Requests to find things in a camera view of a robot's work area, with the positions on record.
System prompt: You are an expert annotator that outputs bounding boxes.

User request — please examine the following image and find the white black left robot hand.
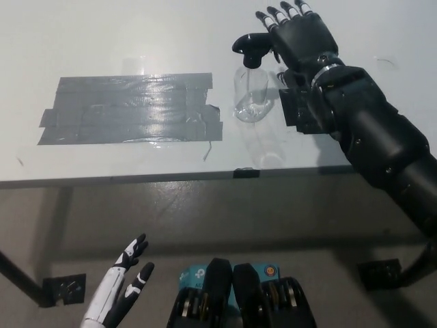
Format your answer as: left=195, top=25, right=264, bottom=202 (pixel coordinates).
left=79, top=233, right=156, bottom=328

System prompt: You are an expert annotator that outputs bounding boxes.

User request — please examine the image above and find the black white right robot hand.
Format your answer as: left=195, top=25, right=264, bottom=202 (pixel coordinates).
left=255, top=0, right=342, bottom=90

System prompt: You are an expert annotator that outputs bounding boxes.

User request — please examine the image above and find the black trigger spray lid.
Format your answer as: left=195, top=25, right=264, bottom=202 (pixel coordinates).
left=231, top=33, right=283, bottom=70

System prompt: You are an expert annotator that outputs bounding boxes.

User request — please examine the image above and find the clear plastic spray bottle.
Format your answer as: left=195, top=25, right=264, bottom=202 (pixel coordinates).
left=233, top=65, right=274, bottom=123

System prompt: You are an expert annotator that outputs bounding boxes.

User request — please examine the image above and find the black desk leg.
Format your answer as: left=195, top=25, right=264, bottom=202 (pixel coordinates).
left=398, top=240, right=437, bottom=287
left=0, top=250, right=52, bottom=309

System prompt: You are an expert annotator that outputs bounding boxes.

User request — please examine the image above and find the black left robot body block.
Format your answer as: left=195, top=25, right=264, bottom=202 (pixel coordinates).
left=166, top=258, right=236, bottom=328

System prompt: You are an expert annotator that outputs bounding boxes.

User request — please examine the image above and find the black robot body block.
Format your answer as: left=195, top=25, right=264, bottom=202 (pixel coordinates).
left=166, top=258, right=236, bottom=328
left=232, top=262, right=317, bottom=328

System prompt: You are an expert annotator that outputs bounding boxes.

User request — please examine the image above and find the black right robot body block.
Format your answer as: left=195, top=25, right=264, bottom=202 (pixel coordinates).
left=232, top=262, right=317, bottom=328

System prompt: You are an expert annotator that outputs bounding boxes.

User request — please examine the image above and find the black tape square patch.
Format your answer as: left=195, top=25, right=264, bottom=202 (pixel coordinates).
left=279, top=87, right=341, bottom=135

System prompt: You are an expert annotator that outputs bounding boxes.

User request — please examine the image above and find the teal cardboard box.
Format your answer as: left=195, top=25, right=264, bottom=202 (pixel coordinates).
left=179, top=263, right=281, bottom=309

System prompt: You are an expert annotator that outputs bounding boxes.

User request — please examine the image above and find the grey duct tape patch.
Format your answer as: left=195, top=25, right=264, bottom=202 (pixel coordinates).
left=36, top=72, right=224, bottom=146

